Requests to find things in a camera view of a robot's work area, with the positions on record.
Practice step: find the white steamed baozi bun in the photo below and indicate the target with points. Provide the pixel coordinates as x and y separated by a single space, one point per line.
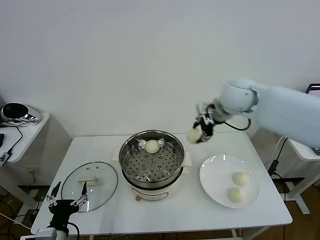
152 146
193 136
236 195
240 179

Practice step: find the small black labelled adapter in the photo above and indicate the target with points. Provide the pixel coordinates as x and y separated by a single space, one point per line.
3 158

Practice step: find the dark gray open laptop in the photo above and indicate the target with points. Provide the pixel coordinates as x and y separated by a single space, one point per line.
315 88

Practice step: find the cream electric cooker pot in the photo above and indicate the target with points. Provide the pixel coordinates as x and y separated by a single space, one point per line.
150 195

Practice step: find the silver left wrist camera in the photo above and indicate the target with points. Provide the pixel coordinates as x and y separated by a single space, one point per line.
46 234

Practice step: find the perforated steel steamer basket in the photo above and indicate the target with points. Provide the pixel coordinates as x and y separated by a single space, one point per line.
140 162

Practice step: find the white round plate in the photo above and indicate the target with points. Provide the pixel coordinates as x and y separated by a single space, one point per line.
215 175

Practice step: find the black computer mouse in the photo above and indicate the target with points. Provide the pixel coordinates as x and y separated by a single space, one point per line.
2 140

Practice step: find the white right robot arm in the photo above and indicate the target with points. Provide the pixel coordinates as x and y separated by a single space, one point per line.
287 117

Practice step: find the white side table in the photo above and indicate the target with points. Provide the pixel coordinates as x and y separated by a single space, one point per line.
302 155
32 135

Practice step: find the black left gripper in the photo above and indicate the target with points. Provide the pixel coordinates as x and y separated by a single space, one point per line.
61 210

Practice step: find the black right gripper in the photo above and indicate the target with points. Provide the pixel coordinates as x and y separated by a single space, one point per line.
208 121

